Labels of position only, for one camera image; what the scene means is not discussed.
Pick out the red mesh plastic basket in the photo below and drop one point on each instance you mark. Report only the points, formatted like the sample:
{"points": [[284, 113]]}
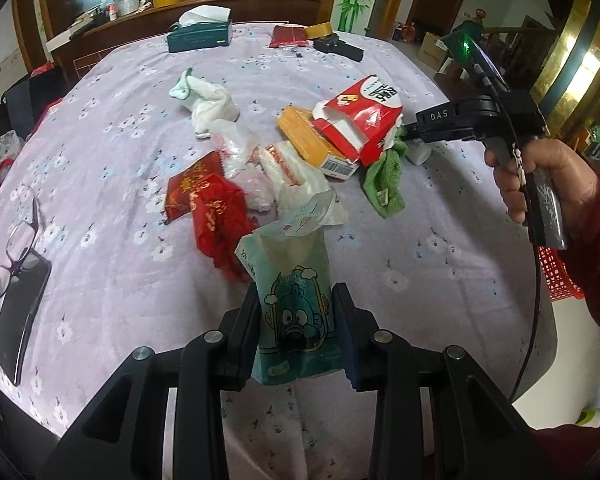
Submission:
{"points": [[560, 280]]}

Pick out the flat red packet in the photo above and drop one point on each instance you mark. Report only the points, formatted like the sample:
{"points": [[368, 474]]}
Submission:
{"points": [[287, 37]]}

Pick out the black smartphone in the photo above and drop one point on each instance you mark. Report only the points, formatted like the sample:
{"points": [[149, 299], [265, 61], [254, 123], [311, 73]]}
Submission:
{"points": [[20, 320]]}

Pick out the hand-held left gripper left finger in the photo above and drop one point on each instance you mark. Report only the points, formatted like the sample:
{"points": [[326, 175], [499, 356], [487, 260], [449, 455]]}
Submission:
{"points": [[240, 340]]}

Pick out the brown tape roll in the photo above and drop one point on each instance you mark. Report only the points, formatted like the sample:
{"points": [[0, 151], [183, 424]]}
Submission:
{"points": [[315, 31]]}

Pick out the lilac floral tablecloth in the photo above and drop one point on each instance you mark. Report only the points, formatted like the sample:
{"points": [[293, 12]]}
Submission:
{"points": [[130, 185]]}

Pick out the green towel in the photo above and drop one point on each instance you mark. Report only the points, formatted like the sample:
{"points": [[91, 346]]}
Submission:
{"points": [[385, 180]]}

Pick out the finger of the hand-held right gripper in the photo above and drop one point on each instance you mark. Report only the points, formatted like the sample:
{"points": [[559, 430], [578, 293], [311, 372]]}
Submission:
{"points": [[440, 136]]}

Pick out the black bag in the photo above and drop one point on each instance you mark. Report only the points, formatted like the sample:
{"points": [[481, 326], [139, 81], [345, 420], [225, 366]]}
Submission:
{"points": [[32, 97]]}

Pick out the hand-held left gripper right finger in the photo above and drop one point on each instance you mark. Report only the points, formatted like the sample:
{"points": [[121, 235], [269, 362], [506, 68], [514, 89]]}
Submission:
{"points": [[349, 350]]}

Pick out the person's right hand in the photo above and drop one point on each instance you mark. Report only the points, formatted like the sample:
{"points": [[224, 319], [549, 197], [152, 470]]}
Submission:
{"points": [[572, 175]]}

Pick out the orange cardboard box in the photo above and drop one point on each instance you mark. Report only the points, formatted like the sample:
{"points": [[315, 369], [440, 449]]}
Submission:
{"points": [[305, 135]]}

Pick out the red and white carton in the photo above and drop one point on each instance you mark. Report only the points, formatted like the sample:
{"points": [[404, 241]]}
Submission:
{"points": [[360, 105]]}

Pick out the teal cartoon snack packet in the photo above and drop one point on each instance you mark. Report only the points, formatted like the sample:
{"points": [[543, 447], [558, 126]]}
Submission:
{"points": [[290, 285]]}

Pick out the white and green cloth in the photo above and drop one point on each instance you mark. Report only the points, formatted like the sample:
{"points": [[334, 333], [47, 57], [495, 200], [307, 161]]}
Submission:
{"points": [[207, 105]]}

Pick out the person's red clothing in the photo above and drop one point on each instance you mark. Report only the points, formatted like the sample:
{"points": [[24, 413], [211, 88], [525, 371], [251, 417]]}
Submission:
{"points": [[575, 455]]}

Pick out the red gold-printed plastic bag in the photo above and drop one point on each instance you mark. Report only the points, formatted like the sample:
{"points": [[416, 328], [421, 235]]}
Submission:
{"points": [[210, 210]]}

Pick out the clear plastic bag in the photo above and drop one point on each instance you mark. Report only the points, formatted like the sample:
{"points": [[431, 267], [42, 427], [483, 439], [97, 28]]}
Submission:
{"points": [[235, 150], [9, 147]]}

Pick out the wooden sideboard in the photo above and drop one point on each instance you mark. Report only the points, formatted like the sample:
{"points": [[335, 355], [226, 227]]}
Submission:
{"points": [[180, 15]]}

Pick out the white red-striped plastic wrapper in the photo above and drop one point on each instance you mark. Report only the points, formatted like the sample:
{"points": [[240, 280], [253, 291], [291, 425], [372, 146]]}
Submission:
{"points": [[295, 180]]}

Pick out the black pouch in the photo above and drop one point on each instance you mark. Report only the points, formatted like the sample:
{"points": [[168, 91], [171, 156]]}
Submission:
{"points": [[340, 50]]}

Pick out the green tissue box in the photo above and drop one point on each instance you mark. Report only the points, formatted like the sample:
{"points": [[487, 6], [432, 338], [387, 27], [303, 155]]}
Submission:
{"points": [[200, 37]]}

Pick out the crumpled clear plastic bag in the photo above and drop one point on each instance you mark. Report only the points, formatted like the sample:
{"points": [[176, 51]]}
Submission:
{"points": [[9, 147]]}

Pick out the gold and black pillar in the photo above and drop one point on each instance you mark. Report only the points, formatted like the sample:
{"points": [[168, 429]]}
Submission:
{"points": [[565, 60]]}

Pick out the black-framed glasses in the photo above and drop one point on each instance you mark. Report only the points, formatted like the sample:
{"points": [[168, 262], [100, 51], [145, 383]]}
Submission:
{"points": [[19, 240]]}

